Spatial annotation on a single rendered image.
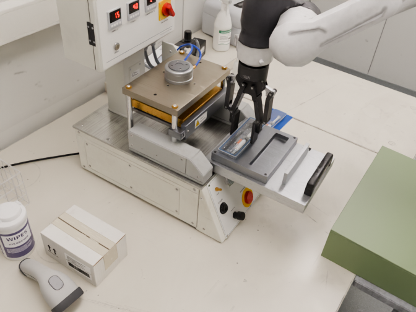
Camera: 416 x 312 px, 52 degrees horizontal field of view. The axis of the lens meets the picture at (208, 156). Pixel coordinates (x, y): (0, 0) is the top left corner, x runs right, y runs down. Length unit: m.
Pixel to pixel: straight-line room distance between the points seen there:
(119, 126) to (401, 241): 0.85
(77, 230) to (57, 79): 0.68
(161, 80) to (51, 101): 0.60
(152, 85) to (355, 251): 0.69
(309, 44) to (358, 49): 2.72
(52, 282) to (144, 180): 0.38
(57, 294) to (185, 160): 0.44
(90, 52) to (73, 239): 0.48
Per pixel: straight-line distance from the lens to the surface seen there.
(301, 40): 0.90
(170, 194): 1.23
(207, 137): 1.29
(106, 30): 1.13
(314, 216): 1.37
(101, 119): 1.37
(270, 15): 0.98
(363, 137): 1.75
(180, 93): 1.15
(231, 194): 1.25
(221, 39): 2.04
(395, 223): 1.29
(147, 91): 1.15
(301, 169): 1.18
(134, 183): 1.31
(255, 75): 1.05
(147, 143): 1.18
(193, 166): 1.11
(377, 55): 3.59
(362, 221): 1.25
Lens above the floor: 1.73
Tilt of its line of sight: 41 degrees down
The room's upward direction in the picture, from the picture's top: 5 degrees clockwise
